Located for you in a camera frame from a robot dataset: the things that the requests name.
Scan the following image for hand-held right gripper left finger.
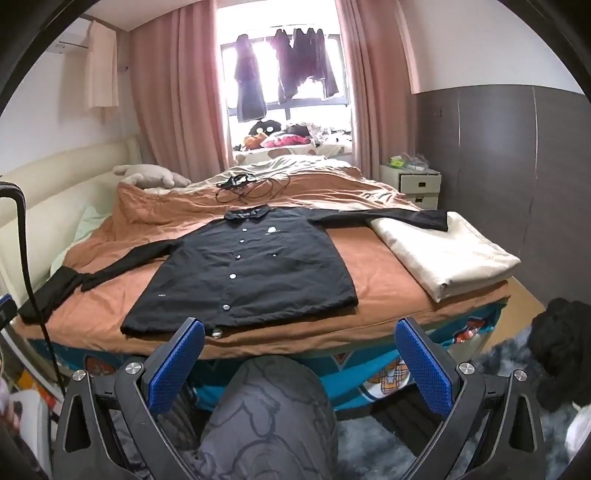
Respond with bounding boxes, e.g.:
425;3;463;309
51;316;205;480

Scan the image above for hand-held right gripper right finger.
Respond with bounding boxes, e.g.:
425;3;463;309
396;316;548;480

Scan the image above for black button shirt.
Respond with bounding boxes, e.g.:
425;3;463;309
18;205;451;339

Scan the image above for pile of colourful clothes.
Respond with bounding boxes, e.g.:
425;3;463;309
233;119;354;158

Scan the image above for teal cartoon print bedsheet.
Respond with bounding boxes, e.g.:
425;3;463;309
23;295;509;412

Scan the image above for grey fluffy rug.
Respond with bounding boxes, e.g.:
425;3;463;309
337;323;591;480

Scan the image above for person's leg grey printed pants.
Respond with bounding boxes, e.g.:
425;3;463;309
194;355;341;480

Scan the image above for cream folded blanket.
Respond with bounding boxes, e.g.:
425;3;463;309
369;211;522;304

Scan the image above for brown blanket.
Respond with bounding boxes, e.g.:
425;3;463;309
14;164;511;361

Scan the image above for black fluffy garment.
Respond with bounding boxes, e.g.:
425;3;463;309
526;298;591;412

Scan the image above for light green pillow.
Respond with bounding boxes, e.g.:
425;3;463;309
48;205;112;278

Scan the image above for white nightstand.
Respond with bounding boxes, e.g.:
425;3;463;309
379;164;442;211

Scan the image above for grey plush toy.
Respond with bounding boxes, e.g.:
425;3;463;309
112;162;192;190

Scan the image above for clutter on nightstand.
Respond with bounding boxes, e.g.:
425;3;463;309
388;151;431;172

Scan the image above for cream padded headboard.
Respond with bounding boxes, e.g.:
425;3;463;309
0;136;144;296

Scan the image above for pink curtain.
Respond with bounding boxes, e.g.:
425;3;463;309
129;0;232;181
335;0;422;185

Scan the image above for cream hanging cloth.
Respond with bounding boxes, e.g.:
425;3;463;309
88;21;122;110

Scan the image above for wide dark hanging garment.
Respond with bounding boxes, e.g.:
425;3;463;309
293;27;341;100

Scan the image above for white air conditioner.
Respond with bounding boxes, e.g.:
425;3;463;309
48;39;91;54

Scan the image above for thick black cable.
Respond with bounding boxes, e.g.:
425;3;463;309
0;182;66;389

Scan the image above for black cable bundle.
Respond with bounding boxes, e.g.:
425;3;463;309
215;171;291;206

